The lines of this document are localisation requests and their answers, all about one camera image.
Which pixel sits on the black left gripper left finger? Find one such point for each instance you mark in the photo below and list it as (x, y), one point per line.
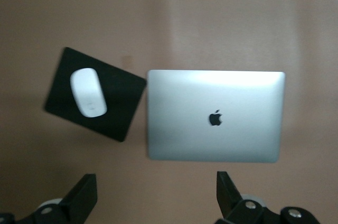
(79, 200)

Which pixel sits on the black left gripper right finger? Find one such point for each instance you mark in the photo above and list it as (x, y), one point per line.
(229, 203)

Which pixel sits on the silver laptop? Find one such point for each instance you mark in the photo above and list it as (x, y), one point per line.
(185, 118)

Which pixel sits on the black mouse pad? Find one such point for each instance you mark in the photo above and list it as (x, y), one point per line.
(121, 102)

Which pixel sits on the white computer mouse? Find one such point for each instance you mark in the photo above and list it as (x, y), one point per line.
(88, 92)

